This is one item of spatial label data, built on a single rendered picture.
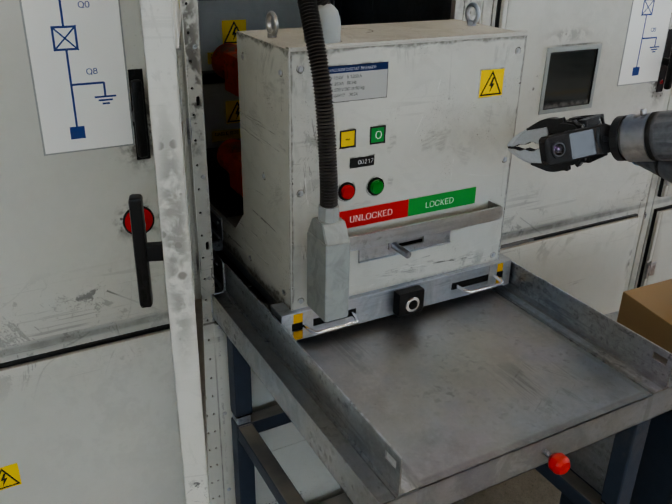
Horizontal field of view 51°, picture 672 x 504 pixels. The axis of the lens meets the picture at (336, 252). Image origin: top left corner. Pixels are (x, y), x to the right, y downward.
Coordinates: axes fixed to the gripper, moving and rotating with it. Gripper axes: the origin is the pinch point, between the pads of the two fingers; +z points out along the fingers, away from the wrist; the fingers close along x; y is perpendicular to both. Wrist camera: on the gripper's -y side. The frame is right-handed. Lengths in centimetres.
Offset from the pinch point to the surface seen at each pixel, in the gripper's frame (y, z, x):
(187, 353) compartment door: -70, 0, -10
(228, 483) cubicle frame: -33, 70, -73
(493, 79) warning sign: 7.0, 7.0, 11.7
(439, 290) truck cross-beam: -2.8, 19.7, -27.9
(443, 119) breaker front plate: -3.5, 11.5, 6.5
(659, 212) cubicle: 101, 22, -40
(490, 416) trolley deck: -23.5, -5.8, -39.8
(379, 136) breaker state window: -16.8, 15.2, 6.2
